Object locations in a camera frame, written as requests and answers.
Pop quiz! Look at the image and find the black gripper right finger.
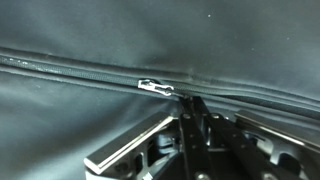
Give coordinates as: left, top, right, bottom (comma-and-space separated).
192, 95, 320, 180

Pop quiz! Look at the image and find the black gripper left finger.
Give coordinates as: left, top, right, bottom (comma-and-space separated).
83, 96, 210, 180

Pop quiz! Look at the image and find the silver zipper pull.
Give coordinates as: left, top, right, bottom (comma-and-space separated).
137, 78, 176, 98

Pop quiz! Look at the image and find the black fleece jacket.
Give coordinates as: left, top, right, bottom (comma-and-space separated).
0, 0, 320, 180

